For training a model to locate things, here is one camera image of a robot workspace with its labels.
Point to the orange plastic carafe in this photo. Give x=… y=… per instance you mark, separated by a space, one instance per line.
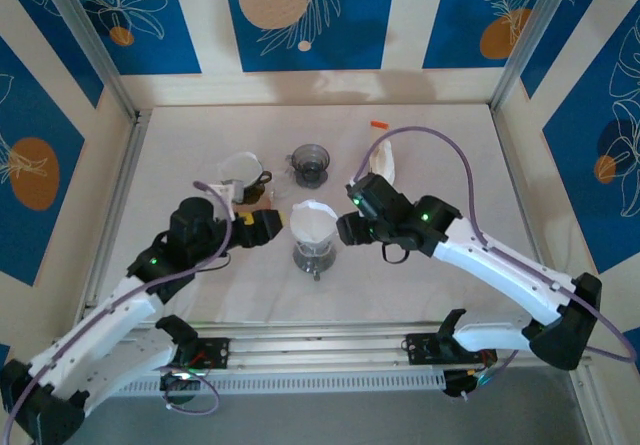
x=241 y=206

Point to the dark olive plastic dripper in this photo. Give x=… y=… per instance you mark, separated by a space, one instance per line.
x=252 y=190

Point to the white paper coffee filter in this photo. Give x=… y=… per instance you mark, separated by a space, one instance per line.
x=242 y=165
x=312 y=222

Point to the clear plastic dripper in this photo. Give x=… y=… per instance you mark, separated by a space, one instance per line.
x=312 y=249

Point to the smoke grey ribbed carafe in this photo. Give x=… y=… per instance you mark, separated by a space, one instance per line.
x=314 y=266

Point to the orange coffee filter pack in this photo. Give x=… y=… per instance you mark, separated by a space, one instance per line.
x=386 y=162

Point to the smoke grey plastic dripper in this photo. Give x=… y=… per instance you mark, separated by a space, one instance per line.
x=310 y=162

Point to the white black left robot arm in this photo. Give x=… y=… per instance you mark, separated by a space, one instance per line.
x=100 y=325

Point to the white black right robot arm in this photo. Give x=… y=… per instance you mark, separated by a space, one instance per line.
x=500 y=270

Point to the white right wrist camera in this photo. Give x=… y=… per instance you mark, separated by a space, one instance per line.
x=352 y=186

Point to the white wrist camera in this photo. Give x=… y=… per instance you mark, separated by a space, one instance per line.
x=222 y=190
x=352 y=186

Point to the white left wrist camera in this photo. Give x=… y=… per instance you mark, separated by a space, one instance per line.
x=222 y=190

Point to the aluminium side rail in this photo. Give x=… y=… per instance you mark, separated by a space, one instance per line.
x=505 y=140
x=114 y=205

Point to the aluminium mounting rail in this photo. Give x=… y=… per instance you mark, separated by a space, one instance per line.
x=320 y=350

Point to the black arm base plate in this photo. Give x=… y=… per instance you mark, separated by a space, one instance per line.
x=420 y=347
x=217 y=352

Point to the aluminium corner post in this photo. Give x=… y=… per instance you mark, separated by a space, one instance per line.
x=532 y=40
x=93 y=40

